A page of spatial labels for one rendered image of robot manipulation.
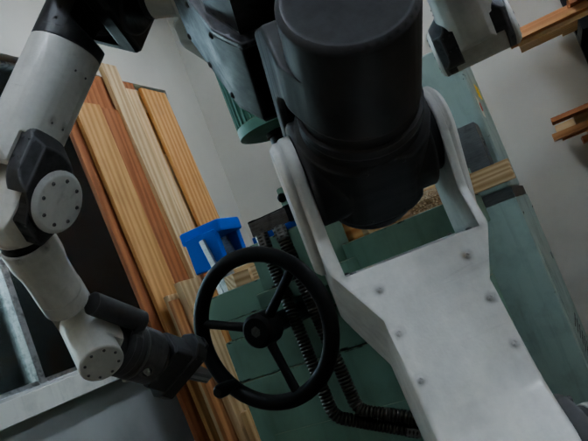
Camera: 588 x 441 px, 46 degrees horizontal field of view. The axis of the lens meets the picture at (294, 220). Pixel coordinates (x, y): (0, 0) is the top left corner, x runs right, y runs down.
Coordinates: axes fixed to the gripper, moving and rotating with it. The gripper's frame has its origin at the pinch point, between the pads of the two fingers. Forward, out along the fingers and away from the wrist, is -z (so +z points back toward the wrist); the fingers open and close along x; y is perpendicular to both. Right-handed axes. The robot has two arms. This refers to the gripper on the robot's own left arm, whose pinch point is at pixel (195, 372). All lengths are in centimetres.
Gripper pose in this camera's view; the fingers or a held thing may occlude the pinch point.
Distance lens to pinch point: 121.3
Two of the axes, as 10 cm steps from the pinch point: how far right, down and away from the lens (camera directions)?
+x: 6.4, -7.6, -1.1
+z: -5.8, -3.9, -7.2
